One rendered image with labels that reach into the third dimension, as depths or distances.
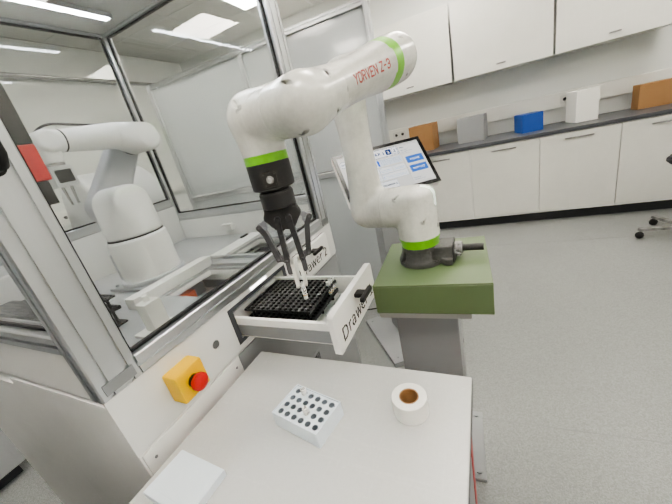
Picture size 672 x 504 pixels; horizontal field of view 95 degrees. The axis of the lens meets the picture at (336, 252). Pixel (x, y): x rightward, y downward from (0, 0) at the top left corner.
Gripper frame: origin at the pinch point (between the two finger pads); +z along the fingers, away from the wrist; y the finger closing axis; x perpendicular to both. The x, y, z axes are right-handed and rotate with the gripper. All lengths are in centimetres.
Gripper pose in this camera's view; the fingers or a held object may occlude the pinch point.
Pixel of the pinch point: (298, 272)
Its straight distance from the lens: 75.0
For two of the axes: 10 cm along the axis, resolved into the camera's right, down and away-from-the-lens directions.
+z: 2.1, 9.1, 3.5
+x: -1.2, -3.3, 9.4
